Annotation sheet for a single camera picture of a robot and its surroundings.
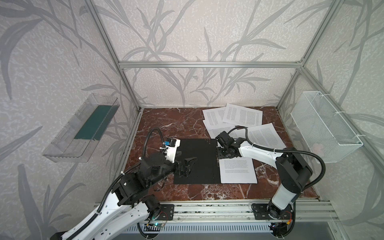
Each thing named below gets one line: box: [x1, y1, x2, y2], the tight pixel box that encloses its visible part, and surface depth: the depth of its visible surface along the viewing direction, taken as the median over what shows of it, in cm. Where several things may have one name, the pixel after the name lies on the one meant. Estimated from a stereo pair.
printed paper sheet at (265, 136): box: [247, 122, 287, 150], surface depth 107 cm
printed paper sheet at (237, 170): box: [218, 156, 258, 184], surface depth 89 cm
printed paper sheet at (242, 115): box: [222, 103, 263, 127], surface depth 118 cm
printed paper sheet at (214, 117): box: [202, 107, 226, 129], surface depth 118 cm
